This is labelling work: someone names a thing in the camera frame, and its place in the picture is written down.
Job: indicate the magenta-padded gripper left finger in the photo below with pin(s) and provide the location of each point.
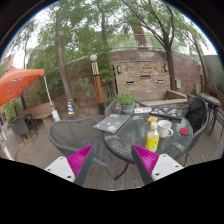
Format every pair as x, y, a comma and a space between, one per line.
78, 160

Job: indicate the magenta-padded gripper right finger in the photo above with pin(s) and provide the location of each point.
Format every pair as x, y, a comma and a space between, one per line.
148, 160

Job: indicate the clear bottle with yellow label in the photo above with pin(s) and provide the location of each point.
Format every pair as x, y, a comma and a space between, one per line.
152, 140

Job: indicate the white ceramic mug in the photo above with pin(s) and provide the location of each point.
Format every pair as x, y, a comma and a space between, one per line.
164, 128

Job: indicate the blue and pink sticker sheet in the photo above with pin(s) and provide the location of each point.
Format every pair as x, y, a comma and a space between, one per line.
138, 117

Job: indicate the flat round red coaster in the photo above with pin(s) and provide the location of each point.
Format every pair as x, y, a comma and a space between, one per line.
184, 131

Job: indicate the grey laptop with stickers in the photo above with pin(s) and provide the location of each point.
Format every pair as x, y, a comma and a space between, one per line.
111, 123

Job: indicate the black laptop with stickers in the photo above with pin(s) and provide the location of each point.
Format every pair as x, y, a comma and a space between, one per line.
166, 113

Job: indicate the blue yellow striped cone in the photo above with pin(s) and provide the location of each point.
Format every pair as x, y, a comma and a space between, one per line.
70, 108

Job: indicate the wooden bench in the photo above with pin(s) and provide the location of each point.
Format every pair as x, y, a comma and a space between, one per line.
40, 111

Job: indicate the green plant in blue pot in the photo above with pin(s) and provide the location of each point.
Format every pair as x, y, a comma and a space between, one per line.
126, 100

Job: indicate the dark patio chair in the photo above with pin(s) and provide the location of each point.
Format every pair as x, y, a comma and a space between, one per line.
20, 126

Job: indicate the black metal chair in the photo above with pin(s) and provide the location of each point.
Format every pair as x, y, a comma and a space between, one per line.
218, 121

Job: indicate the round dark patio table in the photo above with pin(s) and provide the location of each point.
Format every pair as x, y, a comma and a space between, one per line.
210, 99

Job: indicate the dark forked tree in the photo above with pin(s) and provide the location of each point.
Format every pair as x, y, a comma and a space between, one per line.
170, 75

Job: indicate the leaning brown tree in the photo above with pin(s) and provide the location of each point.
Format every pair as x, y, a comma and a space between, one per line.
61, 66

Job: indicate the orange patio umbrella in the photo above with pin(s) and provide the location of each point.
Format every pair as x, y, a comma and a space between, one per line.
16, 83

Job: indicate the brown globe lamp post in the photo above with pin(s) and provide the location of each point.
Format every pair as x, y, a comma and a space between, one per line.
98, 90

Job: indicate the grey wall box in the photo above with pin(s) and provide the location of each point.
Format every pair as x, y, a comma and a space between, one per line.
178, 84

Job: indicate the slim orange lamp post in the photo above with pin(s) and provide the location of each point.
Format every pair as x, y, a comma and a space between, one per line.
202, 85

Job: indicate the black wall lamp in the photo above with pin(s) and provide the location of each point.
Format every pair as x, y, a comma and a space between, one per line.
119, 69
166, 67

